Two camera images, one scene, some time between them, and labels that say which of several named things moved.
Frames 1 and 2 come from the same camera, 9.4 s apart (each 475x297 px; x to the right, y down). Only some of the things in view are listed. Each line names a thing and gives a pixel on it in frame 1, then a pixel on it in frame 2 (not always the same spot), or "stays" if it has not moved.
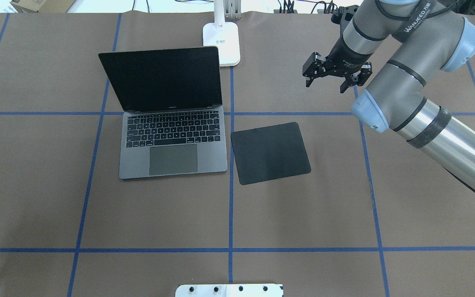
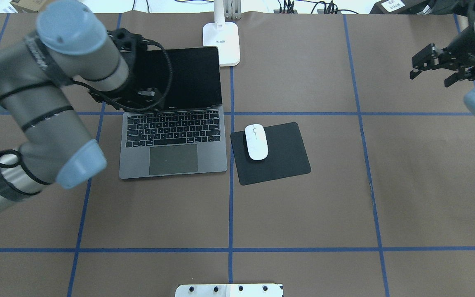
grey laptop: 174,122 stays
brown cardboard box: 42,6 stays
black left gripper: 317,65 to 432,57
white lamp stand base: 224,35 stays
